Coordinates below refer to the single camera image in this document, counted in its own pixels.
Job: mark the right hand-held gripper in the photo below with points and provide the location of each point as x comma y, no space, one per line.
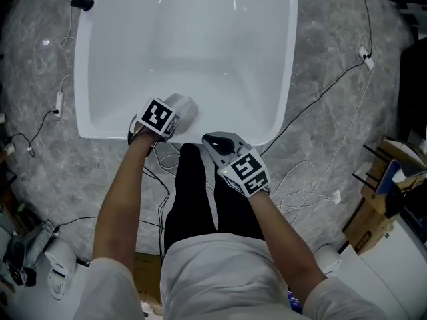
247,168

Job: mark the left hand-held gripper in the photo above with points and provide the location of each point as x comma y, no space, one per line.
155,115

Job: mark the white fluffy cleaning mitt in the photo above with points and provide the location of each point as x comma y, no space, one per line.
195,115

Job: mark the white bathtub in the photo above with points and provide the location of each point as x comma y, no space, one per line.
187,45

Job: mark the person's right forearm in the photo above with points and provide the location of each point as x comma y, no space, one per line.
283,238

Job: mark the person's left forearm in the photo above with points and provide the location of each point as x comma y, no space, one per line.
116,195

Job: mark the person's black trousers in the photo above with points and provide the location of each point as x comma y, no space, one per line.
190,195

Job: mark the white power adapter left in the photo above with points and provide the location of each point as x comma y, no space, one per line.
59,103

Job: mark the white plug adapter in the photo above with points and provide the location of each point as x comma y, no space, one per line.
337,196

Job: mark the person's white shirt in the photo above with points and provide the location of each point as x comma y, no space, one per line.
217,278

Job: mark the black router with antennas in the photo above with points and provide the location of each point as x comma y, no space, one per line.
362,178

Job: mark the white rounded device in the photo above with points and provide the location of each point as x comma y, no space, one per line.
60,262
328,260

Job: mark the printed brown cardboard box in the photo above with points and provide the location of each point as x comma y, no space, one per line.
370,218

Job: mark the blue and white flat box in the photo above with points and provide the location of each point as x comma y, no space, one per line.
387,178

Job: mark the white power strip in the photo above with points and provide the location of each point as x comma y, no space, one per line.
365,57

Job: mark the blue screen device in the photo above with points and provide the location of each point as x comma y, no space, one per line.
294,301

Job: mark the black round device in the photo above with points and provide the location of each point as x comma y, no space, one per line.
395,202

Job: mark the grey fabric bag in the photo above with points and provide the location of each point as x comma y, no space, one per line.
33,245

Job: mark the open cardboard box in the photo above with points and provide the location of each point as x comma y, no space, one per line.
410,155

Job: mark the black furniture piece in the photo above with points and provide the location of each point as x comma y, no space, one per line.
413,88

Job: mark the white cabinet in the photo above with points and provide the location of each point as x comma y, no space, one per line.
393,278

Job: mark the white side table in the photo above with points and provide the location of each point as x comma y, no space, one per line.
33,302

